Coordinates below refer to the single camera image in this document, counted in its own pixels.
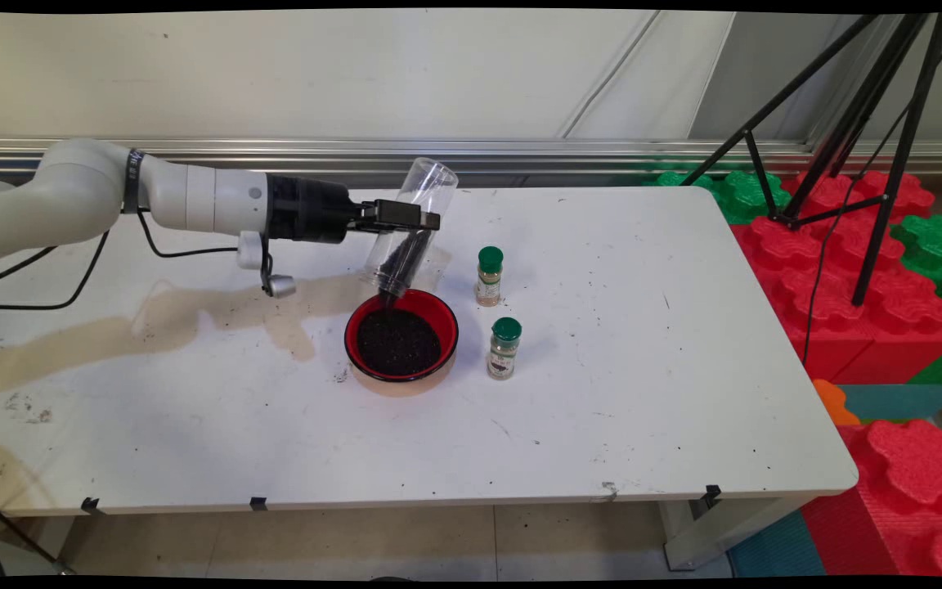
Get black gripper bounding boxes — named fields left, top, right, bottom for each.
left=265, top=173, right=442, bottom=245

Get clear plastic jar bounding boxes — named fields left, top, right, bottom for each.
left=361, top=157, right=460, bottom=297

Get red bowl with black rim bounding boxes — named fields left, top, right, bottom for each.
left=344, top=288, right=461, bottom=398

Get green-capped spice bottle pale contents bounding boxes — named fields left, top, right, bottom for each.
left=475, top=246, right=505, bottom=308

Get green-capped spice bottle dark contents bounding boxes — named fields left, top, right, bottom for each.
left=487, top=317, right=523, bottom=381

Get green foam block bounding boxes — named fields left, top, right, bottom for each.
left=888, top=214, right=942, bottom=385
left=643, top=170, right=792, bottom=227

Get white table leg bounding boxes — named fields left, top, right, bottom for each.
left=657, top=493, right=817, bottom=572

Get orange foam piece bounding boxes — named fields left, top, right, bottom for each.
left=812, top=380, right=861, bottom=427

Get thin black stand legs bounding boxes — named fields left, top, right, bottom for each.
left=0, top=489, right=75, bottom=578

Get teal foam mat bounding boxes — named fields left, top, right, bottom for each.
left=727, top=509, right=828, bottom=578
left=835, top=384, right=942, bottom=422

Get red foam block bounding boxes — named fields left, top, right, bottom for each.
left=731, top=170, right=942, bottom=385
left=801, top=420, right=942, bottom=578

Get black tripod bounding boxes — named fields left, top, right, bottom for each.
left=680, top=12, right=942, bottom=308

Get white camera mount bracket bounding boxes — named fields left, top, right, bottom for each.
left=235, top=231, right=266, bottom=271

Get aluminium wall rail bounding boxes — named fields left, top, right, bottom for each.
left=0, top=137, right=942, bottom=191

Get white wall conduit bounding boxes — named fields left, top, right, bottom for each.
left=557, top=10, right=662, bottom=140

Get black cable strap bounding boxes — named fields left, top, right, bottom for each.
left=123, top=149, right=146, bottom=215

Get thin black tripod cable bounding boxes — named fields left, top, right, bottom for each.
left=801, top=15, right=942, bottom=366

